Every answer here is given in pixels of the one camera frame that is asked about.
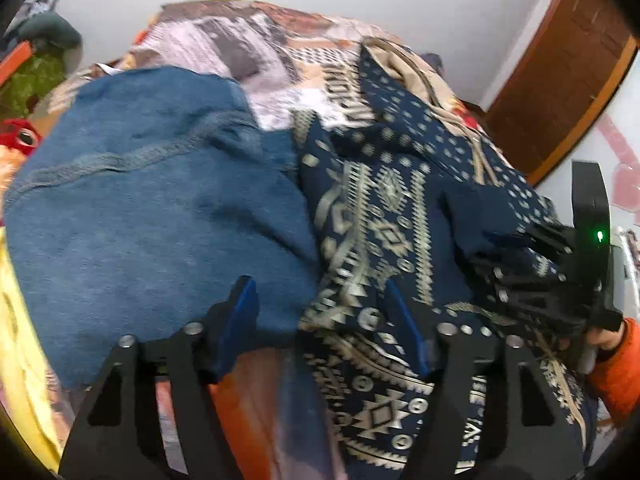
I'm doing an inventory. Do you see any navy patterned hooded garment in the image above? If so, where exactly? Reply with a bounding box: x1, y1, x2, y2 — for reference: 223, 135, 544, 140
296, 37, 596, 479

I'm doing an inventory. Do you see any orange right sleeve forearm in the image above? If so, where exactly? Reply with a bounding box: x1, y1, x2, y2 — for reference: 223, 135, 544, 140
588, 318, 639, 427

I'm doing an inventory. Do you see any person right hand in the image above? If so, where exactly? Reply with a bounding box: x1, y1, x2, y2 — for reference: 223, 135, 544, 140
586, 322, 626, 352

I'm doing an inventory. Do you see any white sliding wardrobe door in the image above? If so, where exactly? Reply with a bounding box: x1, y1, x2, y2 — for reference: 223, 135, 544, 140
536, 58, 640, 318

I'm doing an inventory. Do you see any blue denim garment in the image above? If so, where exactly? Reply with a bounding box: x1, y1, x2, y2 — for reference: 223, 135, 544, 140
2, 66, 320, 388

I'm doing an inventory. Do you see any brown wooden wardrobe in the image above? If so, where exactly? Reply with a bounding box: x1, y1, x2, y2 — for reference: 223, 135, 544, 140
485, 0, 637, 184

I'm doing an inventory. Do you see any yellow garment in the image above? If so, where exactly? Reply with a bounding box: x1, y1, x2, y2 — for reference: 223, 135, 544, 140
1, 240, 62, 471

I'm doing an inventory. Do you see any printed newspaper pattern bedspread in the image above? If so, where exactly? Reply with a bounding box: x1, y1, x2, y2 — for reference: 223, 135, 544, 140
0, 0, 507, 480

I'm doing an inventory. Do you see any red plush toy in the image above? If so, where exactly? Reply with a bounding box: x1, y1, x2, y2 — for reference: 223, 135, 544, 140
0, 118, 42, 160

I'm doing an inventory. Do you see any orange box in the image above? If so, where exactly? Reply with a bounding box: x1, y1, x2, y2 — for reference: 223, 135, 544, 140
0, 41, 34, 86

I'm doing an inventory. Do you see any dark teal cushion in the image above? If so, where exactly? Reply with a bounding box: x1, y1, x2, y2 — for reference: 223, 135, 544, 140
17, 11, 82, 52

